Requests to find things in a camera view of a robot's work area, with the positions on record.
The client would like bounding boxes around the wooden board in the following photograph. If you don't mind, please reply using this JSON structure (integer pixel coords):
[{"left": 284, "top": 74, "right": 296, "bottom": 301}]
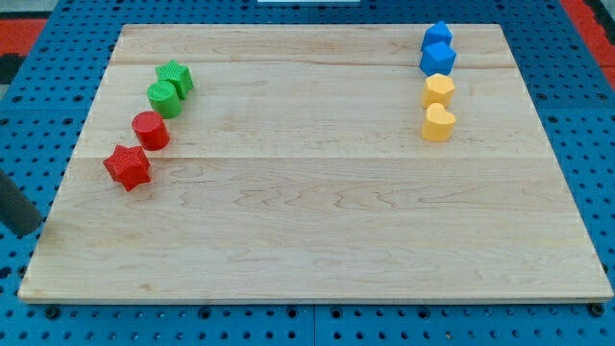
[{"left": 18, "top": 24, "right": 613, "bottom": 305}]

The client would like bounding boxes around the green star block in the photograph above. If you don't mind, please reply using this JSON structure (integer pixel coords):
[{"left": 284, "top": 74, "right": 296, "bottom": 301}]
[{"left": 155, "top": 60, "right": 194, "bottom": 100}]

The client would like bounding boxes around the red star block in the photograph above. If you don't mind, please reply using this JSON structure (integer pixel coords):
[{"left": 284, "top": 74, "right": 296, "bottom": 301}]
[{"left": 103, "top": 145, "right": 151, "bottom": 191}]

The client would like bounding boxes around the yellow heart block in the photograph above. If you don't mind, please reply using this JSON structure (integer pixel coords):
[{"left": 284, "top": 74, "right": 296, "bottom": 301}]
[{"left": 421, "top": 103, "right": 456, "bottom": 142}]

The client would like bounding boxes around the yellow hexagon block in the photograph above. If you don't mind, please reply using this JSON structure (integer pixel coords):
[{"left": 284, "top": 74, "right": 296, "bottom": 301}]
[{"left": 421, "top": 73, "right": 455, "bottom": 109}]

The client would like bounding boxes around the red cylinder block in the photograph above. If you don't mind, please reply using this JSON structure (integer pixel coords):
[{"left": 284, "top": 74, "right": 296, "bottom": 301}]
[{"left": 132, "top": 111, "right": 170, "bottom": 151}]

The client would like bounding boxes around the green cylinder block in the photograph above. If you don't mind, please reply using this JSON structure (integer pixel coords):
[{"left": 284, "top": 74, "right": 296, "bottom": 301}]
[{"left": 146, "top": 81, "right": 182, "bottom": 119}]

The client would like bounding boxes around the blue pentagon block front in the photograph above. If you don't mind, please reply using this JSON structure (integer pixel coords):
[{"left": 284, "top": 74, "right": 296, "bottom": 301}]
[{"left": 419, "top": 42, "right": 457, "bottom": 76}]

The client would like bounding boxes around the blue block rear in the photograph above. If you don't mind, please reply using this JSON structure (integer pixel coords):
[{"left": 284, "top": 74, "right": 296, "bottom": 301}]
[{"left": 421, "top": 20, "right": 453, "bottom": 50}]

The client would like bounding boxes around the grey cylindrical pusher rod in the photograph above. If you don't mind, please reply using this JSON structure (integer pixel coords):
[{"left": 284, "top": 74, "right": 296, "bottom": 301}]
[{"left": 1, "top": 171, "right": 42, "bottom": 236}]

